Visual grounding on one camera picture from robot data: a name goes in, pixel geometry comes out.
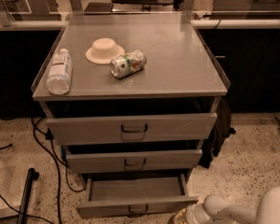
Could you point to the white upturned bowl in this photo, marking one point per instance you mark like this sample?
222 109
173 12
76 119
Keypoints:
103 50

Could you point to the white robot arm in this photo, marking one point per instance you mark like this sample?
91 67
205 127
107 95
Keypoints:
216 210

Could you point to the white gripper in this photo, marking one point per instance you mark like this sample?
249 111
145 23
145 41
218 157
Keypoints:
192 213

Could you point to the black pole on floor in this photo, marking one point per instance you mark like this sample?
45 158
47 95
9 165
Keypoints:
32 175

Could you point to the green silver soda can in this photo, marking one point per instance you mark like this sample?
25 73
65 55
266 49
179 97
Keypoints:
127 64

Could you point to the grey top drawer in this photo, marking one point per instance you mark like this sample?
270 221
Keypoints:
127 129

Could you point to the grey middle drawer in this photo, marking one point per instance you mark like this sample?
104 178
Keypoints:
133 161

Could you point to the clear plastic water bottle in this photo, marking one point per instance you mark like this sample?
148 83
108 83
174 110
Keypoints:
60 72

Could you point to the grey drawer cabinet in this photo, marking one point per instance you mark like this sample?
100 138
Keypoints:
179 78

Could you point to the grey bottom drawer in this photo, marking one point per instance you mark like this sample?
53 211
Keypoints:
135 197

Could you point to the grey drawer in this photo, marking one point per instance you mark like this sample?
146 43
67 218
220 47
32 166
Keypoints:
135 197
127 129
133 161

